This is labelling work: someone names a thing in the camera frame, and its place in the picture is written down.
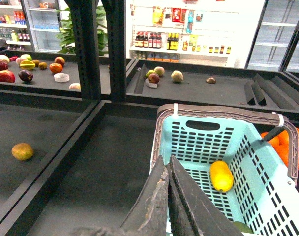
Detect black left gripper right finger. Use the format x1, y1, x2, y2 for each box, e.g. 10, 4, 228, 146
168, 156, 242, 236

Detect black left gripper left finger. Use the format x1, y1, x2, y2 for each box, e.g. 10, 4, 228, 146
120, 156, 169, 236

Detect yellow mango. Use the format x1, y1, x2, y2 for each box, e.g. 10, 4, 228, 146
209, 160, 234, 192

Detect green avocado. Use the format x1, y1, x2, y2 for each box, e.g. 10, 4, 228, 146
233, 221, 253, 234

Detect light blue plastic basket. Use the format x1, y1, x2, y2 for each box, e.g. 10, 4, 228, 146
152, 114, 299, 236

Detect brown basket handle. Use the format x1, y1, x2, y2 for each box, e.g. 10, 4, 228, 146
157, 103, 299, 184

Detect pile of oranges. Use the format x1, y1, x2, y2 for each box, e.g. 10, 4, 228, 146
269, 128, 299, 167

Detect white zip tie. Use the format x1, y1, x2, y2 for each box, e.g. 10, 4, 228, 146
272, 112, 284, 128

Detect bottles on shelf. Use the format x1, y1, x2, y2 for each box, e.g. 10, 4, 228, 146
133, 31, 180, 51

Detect orange persimmon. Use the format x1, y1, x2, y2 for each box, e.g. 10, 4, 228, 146
49, 63, 63, 74

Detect dark purple fruit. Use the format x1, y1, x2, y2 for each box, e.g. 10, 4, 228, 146
18, 70, 33, 83

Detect glass door refrigerator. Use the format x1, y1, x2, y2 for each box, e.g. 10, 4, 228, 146
246, 0, 299, 71

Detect yellow star fruit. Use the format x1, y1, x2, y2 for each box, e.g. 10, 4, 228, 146
19, 60, 36, 70

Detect green potted plant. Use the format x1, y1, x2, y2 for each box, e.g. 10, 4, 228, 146
57, 5, 108, 56

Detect red apple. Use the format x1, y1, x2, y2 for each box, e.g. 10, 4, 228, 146
0, 70, 16, 83

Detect black shelf post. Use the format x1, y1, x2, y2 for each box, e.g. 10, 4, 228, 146
66, 0, 101, 101
102, 0, 126, 102

